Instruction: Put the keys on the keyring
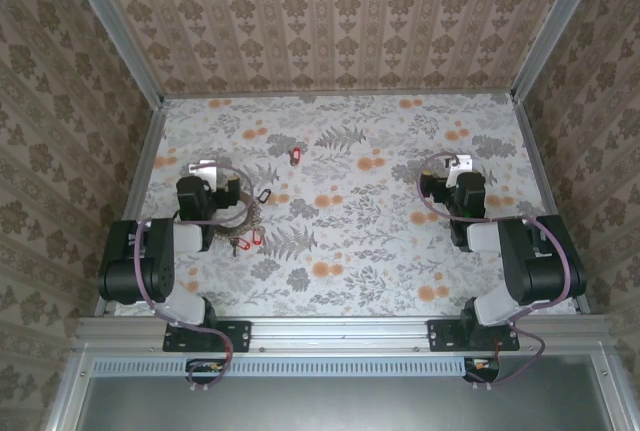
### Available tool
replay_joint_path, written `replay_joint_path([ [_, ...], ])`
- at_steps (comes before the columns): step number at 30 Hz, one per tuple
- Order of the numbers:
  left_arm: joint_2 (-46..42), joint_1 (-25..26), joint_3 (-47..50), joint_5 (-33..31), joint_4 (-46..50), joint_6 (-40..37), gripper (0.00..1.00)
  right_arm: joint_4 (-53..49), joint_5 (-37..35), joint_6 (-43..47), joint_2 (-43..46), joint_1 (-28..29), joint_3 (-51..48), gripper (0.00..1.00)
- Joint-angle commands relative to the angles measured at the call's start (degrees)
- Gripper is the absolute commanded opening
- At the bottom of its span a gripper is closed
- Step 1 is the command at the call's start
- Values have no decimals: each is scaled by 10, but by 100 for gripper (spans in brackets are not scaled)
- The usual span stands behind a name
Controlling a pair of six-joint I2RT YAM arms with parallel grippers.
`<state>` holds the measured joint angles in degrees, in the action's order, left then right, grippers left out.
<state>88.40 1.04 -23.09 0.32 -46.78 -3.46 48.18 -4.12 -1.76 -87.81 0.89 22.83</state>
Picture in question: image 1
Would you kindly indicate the steel keyring disc with rings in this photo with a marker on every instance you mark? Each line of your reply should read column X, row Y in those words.
column 237, row 237

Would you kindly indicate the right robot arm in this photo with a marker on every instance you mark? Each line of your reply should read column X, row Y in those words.
column 540, row 261

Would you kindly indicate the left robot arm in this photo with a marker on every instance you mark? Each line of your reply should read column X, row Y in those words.
column 150, row 261

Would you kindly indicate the grey metal panel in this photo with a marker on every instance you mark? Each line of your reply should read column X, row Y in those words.
column 325, row 406

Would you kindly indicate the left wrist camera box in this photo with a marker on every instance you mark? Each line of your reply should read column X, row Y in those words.
column 202, row 171

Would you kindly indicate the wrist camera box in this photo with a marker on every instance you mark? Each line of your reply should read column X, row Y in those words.
column 461, row 163
column 202, row 171

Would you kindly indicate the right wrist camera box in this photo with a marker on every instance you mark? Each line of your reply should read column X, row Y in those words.
column 461, row 163

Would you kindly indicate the aluminium table side rail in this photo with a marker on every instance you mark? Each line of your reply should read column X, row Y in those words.
column 142, row 186
column 545, row 176

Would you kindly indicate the aluminium table end rail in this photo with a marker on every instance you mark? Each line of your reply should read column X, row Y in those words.
column 340, row 94

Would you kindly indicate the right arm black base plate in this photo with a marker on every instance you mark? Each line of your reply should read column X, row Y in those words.
column 442, row 336

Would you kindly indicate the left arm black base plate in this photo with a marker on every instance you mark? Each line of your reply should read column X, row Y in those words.
column 235, row 336

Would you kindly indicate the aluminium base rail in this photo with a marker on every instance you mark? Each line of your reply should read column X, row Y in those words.
column 340, row 333

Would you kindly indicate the aluminium frame post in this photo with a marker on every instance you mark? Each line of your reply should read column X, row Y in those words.
column 112, row 31
column 560, row 26

